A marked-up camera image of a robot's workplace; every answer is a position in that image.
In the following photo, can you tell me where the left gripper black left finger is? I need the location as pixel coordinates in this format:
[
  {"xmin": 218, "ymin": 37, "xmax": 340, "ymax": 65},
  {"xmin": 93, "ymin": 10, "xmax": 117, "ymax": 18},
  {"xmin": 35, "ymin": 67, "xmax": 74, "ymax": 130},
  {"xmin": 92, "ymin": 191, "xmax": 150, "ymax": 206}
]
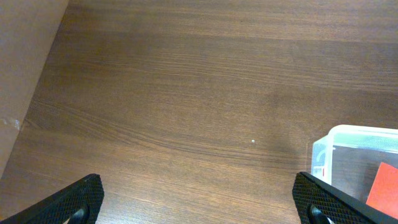
[{"xmin": 1, "ymin": 174, "xmax": 104, "ymax": 224}]

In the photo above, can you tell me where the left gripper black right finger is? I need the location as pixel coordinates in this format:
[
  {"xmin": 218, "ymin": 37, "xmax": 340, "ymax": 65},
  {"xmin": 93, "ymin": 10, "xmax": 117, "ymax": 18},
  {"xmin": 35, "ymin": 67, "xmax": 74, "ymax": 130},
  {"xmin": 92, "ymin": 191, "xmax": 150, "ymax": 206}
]
[{"xmin": 292, "ymin": 172, "xmax": 397, "ymax": 224}]

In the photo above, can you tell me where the clear plastic container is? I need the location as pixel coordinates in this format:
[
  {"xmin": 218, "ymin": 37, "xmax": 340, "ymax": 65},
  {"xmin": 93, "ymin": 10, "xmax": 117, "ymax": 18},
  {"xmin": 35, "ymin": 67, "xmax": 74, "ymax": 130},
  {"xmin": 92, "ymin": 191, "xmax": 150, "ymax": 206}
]
[{"xmin": 310, "ymin": 125, "xmax": 397, "ymax": 204}]

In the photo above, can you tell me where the orange scraper with wooden handle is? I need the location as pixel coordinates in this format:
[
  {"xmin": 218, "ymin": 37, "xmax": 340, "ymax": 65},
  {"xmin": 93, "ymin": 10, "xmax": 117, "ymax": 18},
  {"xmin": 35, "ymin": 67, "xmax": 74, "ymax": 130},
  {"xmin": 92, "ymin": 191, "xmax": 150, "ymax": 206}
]
[{"xmin": 366, "ymin": 162, "xmax": 398, "ymax": 219}]

